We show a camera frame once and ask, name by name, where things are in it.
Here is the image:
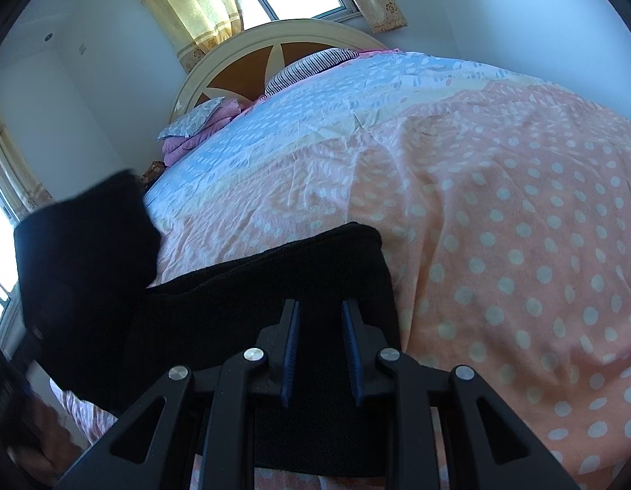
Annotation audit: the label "yellow middle curtain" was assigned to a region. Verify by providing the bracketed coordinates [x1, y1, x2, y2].
[141, 0, 244, 72]

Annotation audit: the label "pink folded blanket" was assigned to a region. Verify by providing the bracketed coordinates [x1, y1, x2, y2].
[160, 98, 251, 167]

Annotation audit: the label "brown patterned bag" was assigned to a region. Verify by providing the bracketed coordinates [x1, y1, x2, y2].
[140, 160, 166, 189]

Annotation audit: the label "pink polka dot bedspread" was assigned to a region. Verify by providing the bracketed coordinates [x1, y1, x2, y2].
[50, 49, 631, 490]

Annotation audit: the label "grey patterned pillow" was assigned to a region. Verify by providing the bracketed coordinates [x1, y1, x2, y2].
[157, 98, 225, 140]

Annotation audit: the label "left window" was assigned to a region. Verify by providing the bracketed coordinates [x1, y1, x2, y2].
[0, 192, 18, 322]

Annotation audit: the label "cream wooden headboard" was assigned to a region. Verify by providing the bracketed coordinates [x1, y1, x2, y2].
[169, 19, 385, 120]

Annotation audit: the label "left window curtain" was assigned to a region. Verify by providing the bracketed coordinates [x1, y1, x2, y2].
[0, 115, 53, 223]

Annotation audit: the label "striped pillow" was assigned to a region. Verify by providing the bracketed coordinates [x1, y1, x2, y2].
[264, 48, 359, 96]

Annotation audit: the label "black pants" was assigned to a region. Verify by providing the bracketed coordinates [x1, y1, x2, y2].
[12, 168, 404, 480]

